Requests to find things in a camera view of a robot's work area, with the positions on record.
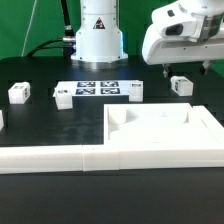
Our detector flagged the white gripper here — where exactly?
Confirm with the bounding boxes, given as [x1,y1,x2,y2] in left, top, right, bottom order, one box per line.
[142,25,224,78]

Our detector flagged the white square tabletop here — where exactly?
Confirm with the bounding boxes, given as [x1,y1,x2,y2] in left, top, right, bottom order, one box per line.
[104,103,216,145]

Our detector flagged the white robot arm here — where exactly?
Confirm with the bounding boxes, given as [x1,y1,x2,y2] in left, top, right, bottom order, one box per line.
[71,0,224,76]

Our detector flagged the fiducial tag sheet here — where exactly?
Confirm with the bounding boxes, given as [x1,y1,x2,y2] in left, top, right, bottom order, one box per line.
[53,80,136,97]

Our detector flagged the white U-shaped fence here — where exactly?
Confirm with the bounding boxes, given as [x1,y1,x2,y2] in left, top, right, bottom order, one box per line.
[0,105,224,174]

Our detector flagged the white block left edge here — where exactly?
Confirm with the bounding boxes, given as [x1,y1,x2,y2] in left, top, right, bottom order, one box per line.
[0,110,4,131]

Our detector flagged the black cables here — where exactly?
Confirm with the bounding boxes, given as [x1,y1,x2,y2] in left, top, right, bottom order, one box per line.
[24,0,78,58]

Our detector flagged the white cable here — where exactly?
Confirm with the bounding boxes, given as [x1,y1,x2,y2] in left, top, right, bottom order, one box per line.
[20,0,38,58]

